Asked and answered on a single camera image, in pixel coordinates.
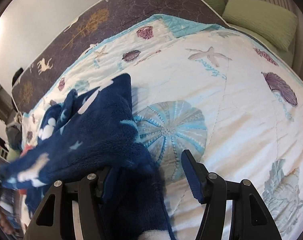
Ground white seashell print quilt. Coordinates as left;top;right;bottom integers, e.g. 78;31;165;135
23;14;303;239

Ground near green pillow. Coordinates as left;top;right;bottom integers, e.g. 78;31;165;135
222;0;298;51

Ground dark deer print mattress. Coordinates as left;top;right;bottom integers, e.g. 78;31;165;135
12;0;227;112

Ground navy blue fleece garment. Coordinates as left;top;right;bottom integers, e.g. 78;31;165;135
0;74;174;239

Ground dark clothes pile in basket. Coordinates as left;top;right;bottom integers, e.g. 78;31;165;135
6;112;22;152

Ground folded red pink garment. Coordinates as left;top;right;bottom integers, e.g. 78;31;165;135
20;144;34;157

